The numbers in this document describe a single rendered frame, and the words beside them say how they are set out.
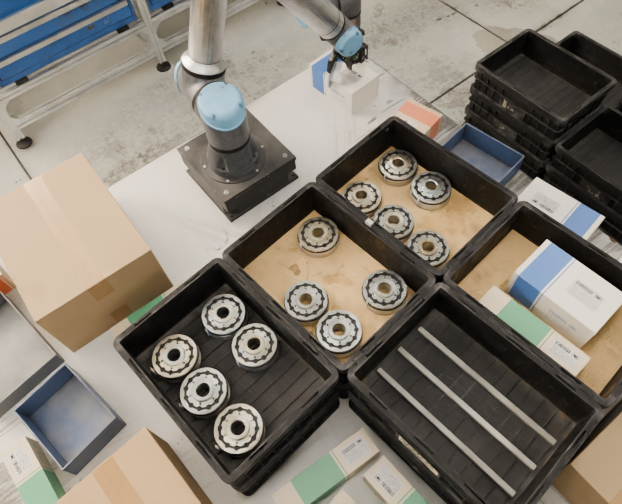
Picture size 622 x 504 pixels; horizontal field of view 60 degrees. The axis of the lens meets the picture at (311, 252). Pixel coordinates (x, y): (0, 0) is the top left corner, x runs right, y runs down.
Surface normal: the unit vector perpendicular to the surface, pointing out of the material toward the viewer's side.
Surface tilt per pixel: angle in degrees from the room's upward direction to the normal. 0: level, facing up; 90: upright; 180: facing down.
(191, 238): 0
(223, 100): 10
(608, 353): 0
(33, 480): 0
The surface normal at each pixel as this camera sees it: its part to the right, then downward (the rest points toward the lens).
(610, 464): -0.06, -0.51
